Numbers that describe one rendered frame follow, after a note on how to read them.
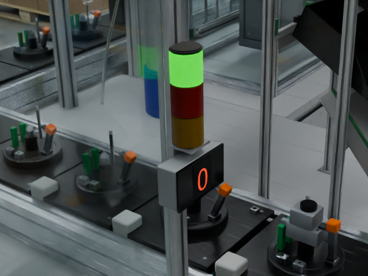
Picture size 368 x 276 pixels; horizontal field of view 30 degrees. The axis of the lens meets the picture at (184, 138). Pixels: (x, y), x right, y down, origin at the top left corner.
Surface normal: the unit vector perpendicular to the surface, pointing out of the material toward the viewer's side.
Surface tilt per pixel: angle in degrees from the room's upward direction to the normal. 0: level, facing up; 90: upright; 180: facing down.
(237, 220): 0
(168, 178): 90
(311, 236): 90
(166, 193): 90
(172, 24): 90
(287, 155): 0
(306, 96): 0
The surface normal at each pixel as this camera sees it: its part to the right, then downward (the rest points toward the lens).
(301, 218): -0.61, 0.36
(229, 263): -0.03, -0.90
